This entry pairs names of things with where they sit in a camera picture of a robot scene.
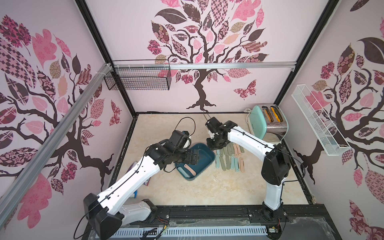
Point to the black wire basket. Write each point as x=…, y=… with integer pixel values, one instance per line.
x=140, y=75

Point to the white wire shelf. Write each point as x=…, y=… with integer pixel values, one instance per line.
x=312, y=105

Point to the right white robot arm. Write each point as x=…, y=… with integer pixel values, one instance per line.
x=276, y=162

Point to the olive green fruit knife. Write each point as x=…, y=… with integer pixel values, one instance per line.
x=228, y=155

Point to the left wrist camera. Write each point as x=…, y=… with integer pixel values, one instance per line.
x=180, y=140

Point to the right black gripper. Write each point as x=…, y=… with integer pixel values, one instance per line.
x=215, y=142

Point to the pale olive fruit knife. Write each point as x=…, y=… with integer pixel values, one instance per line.
x=222, y=163

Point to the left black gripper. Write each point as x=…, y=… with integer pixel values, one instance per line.
x=187, y=155

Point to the white slotted cable duct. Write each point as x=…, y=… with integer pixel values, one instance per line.
x=194, y=232

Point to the mint green toaster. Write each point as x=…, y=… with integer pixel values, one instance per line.
x=268, y=123

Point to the long pink fruit knife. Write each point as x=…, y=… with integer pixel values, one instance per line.
x=190, y=170

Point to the teal plastic storage box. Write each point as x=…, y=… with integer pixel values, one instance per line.
x=205, y=157

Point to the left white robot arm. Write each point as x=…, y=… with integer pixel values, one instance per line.
x=155, y=158

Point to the purple snack packet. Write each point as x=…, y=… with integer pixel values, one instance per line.
x=145, y=178

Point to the light teal fruit knife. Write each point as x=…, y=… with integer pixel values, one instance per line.
x=235, y=164

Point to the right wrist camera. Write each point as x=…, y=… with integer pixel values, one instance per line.
x=214, y=126

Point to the pale mint fruit knife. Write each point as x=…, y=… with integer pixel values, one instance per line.
x=217, y=159

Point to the mint fruit knife in box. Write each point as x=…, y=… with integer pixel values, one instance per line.
x=181, y=170

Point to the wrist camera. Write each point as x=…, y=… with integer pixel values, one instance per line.
x=180, y=140
x=214, y=126

